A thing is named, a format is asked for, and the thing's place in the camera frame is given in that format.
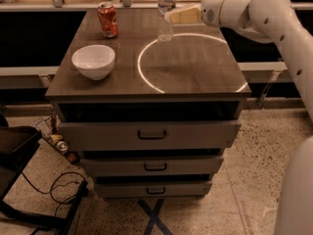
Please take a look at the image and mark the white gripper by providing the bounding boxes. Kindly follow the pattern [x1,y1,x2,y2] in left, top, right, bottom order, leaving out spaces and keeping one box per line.
[164,0,225,27]

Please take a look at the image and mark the clear plastic water bottle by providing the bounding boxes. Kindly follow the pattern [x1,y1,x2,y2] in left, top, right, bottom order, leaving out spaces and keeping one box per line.
[157,0,176,43]

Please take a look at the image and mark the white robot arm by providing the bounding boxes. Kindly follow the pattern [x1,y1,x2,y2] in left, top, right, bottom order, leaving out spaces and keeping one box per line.
[164,0,313,235]

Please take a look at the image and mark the white ceramic bowl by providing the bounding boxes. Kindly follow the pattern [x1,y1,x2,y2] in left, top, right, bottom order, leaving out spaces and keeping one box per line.
[71,44,115,80]

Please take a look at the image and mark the orange soda can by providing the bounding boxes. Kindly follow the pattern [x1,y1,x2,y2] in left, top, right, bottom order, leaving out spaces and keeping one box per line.
[97,2,118,38]

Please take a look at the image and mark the top grey drawer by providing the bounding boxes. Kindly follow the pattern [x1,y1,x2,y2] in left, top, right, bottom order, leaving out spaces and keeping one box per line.
[59,120,241,151]

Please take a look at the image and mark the grey drawer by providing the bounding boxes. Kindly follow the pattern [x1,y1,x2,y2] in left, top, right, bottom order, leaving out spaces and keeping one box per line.
[59,120,241,151]
[81,156,223,177]
[94,180,212,199]

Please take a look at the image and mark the middle grey drawer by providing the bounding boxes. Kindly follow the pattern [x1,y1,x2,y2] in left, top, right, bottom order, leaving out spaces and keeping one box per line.
[81,156,223,177]

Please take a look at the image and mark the snack items on floor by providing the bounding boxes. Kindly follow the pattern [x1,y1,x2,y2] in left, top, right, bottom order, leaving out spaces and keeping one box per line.
[34,110,80,165]

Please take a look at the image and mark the bottom grey drawer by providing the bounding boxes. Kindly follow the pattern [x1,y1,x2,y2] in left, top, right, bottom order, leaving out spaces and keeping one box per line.
[94,180,212,199]

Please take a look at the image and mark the black chair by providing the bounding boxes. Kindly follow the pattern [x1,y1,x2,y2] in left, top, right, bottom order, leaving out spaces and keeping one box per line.
[0,117,87,235]

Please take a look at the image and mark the black floor cable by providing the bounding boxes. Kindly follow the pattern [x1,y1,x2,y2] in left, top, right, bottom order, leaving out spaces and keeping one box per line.
[21,170,88,217]

